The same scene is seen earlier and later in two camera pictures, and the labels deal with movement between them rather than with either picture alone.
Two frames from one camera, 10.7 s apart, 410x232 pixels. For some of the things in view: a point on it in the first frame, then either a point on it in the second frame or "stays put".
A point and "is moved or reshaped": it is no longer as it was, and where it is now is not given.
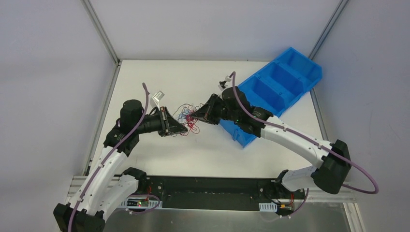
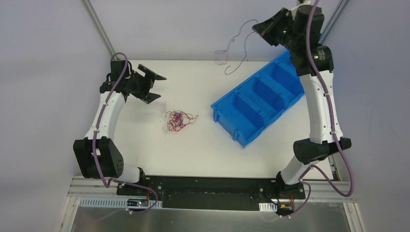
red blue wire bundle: (183, 114) is moved or reshaped
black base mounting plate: (218, 193) stays put
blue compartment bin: (275, 88) stays put
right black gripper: (214, 108) to (276, 32)
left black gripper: (163, 121) to (140, 84)
